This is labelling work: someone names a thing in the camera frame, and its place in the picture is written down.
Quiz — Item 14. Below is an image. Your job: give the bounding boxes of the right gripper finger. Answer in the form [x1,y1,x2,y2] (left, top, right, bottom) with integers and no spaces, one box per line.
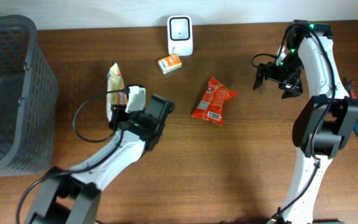
[253,68,265,90]
[282,88,303,99]

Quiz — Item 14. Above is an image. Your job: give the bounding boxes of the beige snack bag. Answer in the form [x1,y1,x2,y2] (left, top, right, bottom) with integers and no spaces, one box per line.
[106,60,129,123]

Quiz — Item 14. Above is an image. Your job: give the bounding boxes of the red snack bag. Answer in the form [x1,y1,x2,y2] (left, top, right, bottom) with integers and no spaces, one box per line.
[191,77,237,125]

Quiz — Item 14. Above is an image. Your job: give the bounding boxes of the orange snack packet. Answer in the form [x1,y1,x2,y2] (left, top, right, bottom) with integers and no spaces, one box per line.
[158,54,182,75]

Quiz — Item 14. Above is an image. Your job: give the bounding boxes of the hex wrench set packet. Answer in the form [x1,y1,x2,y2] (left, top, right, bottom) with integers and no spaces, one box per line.
[344,80,357,100]

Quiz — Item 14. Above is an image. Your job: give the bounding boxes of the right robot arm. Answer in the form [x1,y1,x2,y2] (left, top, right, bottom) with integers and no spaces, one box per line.
[253,20,358,223]

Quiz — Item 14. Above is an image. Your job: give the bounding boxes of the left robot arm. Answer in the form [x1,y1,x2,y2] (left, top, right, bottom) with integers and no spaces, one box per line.
[16,94,175,223]

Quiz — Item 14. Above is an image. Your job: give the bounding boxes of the grey plastic mesh basket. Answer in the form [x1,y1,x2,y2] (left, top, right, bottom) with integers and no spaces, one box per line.
[0,15,59,177]

